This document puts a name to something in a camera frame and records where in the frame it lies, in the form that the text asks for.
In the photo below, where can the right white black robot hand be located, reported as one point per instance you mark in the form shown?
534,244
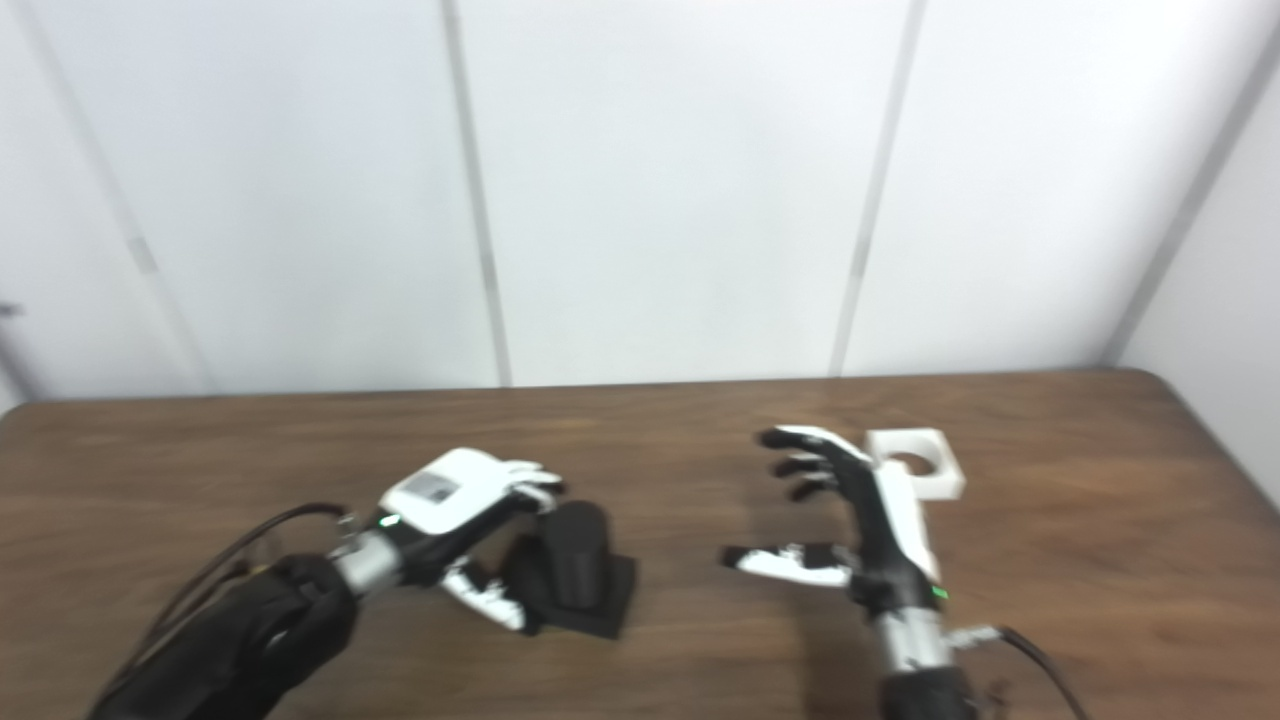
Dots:
890,540

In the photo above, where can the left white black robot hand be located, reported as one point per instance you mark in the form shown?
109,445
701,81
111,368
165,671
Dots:
440,500

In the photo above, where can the white square piece with hole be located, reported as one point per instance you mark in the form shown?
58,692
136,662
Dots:
945,482

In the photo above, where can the black peg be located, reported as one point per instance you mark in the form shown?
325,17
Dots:
580,560

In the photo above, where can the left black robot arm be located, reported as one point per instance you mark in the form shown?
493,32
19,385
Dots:
250,640

